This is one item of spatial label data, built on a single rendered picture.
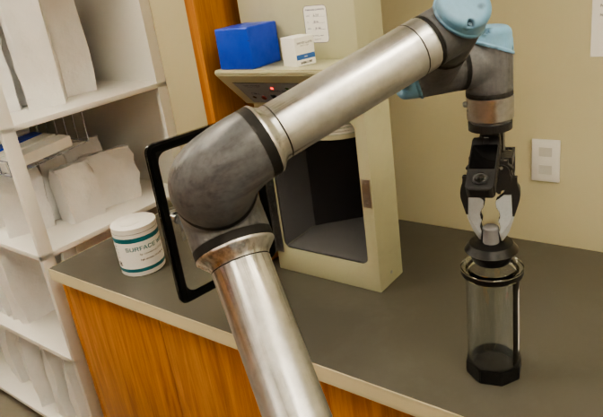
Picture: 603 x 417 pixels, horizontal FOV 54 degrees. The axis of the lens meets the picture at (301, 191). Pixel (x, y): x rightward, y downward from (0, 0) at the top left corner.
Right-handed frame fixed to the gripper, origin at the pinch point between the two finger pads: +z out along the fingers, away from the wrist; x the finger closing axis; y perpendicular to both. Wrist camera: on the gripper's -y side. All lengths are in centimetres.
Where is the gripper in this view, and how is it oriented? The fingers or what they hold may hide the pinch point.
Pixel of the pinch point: (490, 234)
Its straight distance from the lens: 109.6
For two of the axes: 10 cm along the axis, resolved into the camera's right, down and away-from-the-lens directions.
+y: 3.9, -3.8, 8.4
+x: -9.1, -0.3, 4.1
